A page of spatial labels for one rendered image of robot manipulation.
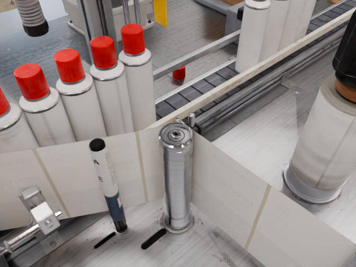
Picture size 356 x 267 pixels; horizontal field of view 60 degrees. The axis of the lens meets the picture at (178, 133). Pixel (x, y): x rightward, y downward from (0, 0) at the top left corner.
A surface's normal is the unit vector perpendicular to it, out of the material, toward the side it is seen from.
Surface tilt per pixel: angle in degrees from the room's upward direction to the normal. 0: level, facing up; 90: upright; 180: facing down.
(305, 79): 0
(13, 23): 0
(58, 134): 90
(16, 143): 90
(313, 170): 88
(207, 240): 0
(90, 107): 90
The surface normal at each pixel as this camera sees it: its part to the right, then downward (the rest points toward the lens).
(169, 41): 0.00, -0.69
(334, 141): -0.55, 0.62
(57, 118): 0.86, 0.37
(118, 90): 0.60, 0.58
